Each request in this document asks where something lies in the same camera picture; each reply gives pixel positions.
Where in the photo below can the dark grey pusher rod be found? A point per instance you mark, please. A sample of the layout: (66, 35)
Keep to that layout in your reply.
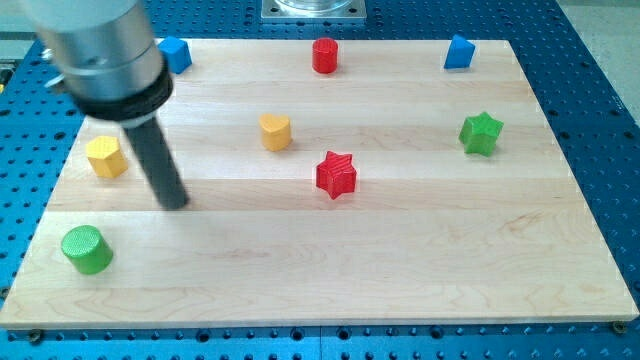
(154, 156)

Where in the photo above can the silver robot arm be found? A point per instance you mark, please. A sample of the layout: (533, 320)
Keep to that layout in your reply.
(113, 69)

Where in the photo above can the yellow heart block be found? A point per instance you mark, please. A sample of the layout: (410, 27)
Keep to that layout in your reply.
(275, 131)

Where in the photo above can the red star block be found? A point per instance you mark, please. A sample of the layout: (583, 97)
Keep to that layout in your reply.
(336, 174)

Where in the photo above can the green star block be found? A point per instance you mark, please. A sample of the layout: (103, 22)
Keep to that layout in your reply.
(479, 134)

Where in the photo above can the yellow hexagon block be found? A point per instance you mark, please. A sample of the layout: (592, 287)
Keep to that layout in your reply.
(106, 157)

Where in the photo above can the blue cube block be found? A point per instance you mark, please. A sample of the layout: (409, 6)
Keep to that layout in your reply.
(177, 53)

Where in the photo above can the green cylinder block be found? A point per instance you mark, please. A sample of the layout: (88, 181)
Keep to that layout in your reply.
(86, 249)

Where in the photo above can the wooden board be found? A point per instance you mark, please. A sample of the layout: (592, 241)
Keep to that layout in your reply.
(431, 234)

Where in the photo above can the red cylinder block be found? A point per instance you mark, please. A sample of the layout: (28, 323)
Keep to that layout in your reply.
(325, 55)

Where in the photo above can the blue triangle block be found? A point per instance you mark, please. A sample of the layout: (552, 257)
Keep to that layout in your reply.
(460, 53)

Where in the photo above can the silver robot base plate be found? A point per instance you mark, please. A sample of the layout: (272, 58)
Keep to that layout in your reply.
(313, 10)

